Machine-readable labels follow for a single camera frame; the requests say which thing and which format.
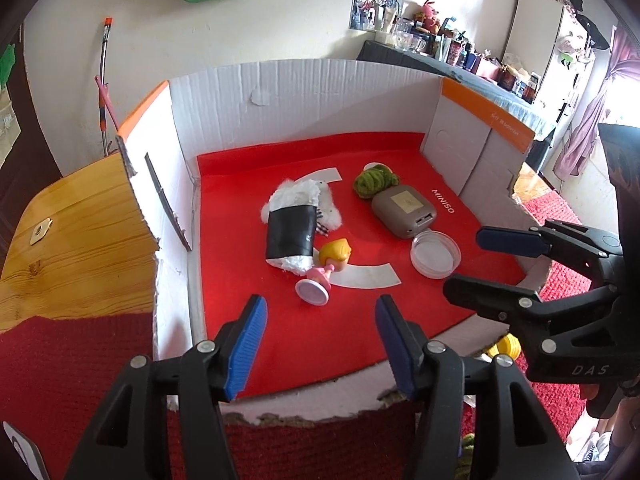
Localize blue cloth covered desk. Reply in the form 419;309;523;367
354;39;557;172

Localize wooden table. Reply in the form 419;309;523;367
0;152;554;334

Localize black white roll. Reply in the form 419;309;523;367
265;180;320;276

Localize red miniso bag liner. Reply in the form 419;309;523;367
196;132;524;396

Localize green plush toy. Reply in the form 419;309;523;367
0;44;16;89

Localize blonde doll figurine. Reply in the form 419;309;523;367
295;238;352;307

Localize yellow round cap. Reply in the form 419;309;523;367
486;333;522;361

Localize white square charger device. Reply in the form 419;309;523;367
2;420;50;480

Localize pink curtain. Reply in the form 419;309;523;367
552;25;639;181

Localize small gold tag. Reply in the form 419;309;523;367
29;217;53;246

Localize clear round lid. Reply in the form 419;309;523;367
410;230;461;280

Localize grey square case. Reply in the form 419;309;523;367
371;184;437;240

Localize orange white cardboard box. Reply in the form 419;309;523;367
118;59;550;422

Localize white wardrobe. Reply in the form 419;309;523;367
502;0;610;125

